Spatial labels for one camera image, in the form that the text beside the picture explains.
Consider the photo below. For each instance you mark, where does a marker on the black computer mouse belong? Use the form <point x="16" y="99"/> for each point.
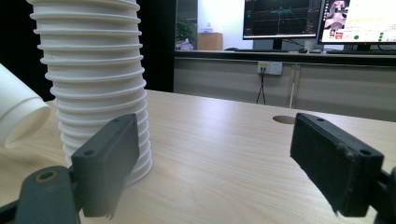
<point x="302" y="50"/>

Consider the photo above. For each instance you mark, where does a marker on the black desk top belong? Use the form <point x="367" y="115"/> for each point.
<point x="280" y="57"/>

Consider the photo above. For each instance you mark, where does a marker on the green potted plant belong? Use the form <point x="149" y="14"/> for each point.
<point x="186" y="32"/>

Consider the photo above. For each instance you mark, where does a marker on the black keyboard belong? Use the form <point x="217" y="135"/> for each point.
<point x="261" y="50"/>

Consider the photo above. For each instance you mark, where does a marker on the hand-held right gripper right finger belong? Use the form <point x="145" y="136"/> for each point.
<point x="336" y="165"/>

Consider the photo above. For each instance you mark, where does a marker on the dark graph computer monitor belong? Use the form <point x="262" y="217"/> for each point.
<point x="281" y="18"/>

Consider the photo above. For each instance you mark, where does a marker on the bright window computer monitor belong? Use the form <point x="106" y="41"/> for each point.
<point x="361" y="21"/>

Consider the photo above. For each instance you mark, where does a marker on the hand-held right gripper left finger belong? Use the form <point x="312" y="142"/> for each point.
<point x="106" y="158"/>

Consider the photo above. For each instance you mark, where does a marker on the single white paper cup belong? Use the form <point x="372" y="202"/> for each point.
<point x="18" y="115"/>

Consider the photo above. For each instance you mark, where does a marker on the white wall socket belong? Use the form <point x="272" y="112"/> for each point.
<point x="270" y="67"/>

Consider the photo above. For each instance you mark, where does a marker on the stack of white paper cups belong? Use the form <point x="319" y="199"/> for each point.
<point x="93" y="77"/>

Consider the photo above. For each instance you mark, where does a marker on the small wooden cabinet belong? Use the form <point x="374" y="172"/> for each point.
<point x="210" y="41"/>

